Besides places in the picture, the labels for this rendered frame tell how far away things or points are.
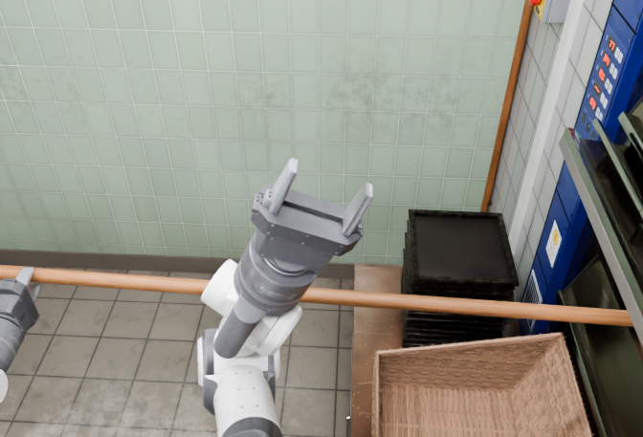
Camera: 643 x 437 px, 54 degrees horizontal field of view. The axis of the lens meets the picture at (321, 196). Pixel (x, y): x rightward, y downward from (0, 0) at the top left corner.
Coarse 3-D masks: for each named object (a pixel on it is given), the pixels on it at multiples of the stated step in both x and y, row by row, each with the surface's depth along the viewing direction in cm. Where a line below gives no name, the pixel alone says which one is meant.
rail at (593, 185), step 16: (576, 144) 122; (576, 160) 120; (592, 176) 114; (592, 192) 112; (608, 208) 107; (608, 224) 105; (624, 240) 101; (624, 256) 98; (624, 272) 98; (640, 272) 96; (640, 288) 93; (640, 304) 92
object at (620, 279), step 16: (560, 144) 128; (592, 144) 127; (592, 160) 122; (624, 160) 124; (640, 160) 125; (576, 176) 119; (608, 176) 119; (640, 176) 121; (608, 192) 115; (624, 192) 115; (640, 192) 116; (592, 208) 111; (624, 208) 111; (592, 224) 110; (624, 224) 108; (608, 240) 104; (608, 256) 103; (640, 256) 102; (624, 288) 97; (640, 320) 91; (640, 336) 91
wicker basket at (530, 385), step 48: (528, 336) 161; (384, 384) 177; (432, 384) 176; (480, 384) 174; (528, 384) 170; (576, 384) 147; (384, 432) 166; (432, 432) 167; (528, 432) 162; (576, 432) 142
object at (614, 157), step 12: (600, 120) 123; (600, 132) 120; (612, 144) 117; (612, 156) 114; (600, 168) 119; (624, 168) 111; (624, 180) 109; (636, 192) 106; (636, 204) 104; (636, 240) 103
